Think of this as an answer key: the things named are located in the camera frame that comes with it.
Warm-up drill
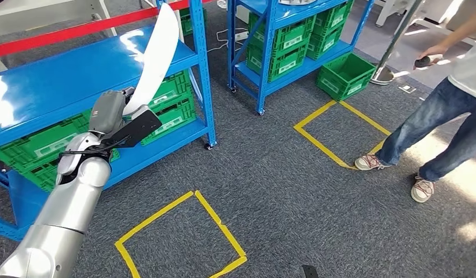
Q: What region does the white power cable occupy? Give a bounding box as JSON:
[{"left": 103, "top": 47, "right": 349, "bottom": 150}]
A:
[{"left": 206, "top": 27, "right": 248, "bottom": 54}]

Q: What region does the blue metal shelf rack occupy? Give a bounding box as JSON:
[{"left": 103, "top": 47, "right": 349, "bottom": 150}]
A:
[
  {"left": 226, "top": 0, "right": 375, "bottom": 116},
  {"left": 0, "top": 0, "right": 218, "bottom": 243}
]

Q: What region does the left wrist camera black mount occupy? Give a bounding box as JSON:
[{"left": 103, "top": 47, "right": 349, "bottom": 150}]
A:
[{"left": 101, "top": 105, "right": 163, "bottom": 148}]

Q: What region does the white furniture frame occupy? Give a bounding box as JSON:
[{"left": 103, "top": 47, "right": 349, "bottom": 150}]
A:
[{"left": 375, "top": 0, "right": 476, "bottom": 47}]

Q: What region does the black handheld controller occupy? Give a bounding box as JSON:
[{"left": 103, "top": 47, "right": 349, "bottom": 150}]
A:
[{"left": 414, "top": 54, "right": 444, "bottom": 69}]

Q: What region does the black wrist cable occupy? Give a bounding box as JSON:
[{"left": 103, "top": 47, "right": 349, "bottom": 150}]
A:
[{"left": 59, "top": 136, "right": 131, "bottom": 157}]

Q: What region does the green folded plastic crate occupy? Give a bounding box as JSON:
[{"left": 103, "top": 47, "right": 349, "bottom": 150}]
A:
[
  {"left": 306, "top": 24, "right": 352, "bottom": 61},
  {"left": 179, "top": 8, "right": 208, "bottom": 37},
  {"left": 22, "top": 147, "right": 122, "bottom": 193},
  {"left": 248, "top": 13, "right": 317, "bottom": 58},
  {"left": 141, "top": 94, "right": 197, "bottom": 147},
  {"left": 0, "top": 110, "right": 94, "bottom": 173},
  {"left": 313, "top": 0, "right": 354, "bottom": 39},
  {"left": 246, "top": 42, "right": 310, "bottom": 83},
  {"left": 148, "top": 70, "right": 193, "bottom": 112}
]

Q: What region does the white curved plastic part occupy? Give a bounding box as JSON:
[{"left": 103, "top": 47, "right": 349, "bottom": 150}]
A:
[{"left": 122, "top": 3, "right": 180, "bottom": 116}]

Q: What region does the silver stanchion with round base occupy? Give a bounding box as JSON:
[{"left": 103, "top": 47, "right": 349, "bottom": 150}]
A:
[{"left": 370, "top": 0, "right": 425, "bottom": 86}]

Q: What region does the yellow floor tape square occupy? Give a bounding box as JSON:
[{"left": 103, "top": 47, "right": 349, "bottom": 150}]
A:
[
  {"left": 293, "top": 100, "right": 392, "bottom": 171},
  {"left": 114, "top": 191, "right": 248, "bottom": 278}
]

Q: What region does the open green plastic crate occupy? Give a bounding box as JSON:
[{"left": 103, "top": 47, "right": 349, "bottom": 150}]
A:
[{"left": 316, "top": 52, "right": 378, "bottom": 103}]

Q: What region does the person's hand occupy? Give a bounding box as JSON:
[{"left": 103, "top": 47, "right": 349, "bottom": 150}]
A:
[{"left": 413, "top": 44, "right": 449, "bottom": 71}]

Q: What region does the person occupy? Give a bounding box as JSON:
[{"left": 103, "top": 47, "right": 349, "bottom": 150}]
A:
[{"left": 354, "top": 9, "right": 476, "bottom": 204}]

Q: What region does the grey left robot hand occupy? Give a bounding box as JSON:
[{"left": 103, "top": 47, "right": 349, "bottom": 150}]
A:
[{"left": 88, "top": 86, "right": 136, "bottom": 135}]

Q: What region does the red barrier belt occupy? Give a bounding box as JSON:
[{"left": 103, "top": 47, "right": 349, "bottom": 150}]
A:
[{"left": 0, "top": 0, "right": 214, "bottom": 58}]

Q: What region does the white table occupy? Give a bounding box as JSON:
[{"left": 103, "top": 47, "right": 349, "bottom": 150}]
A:
[{"left": 0, "top": 0, "right": 118, "bottom": 75}]

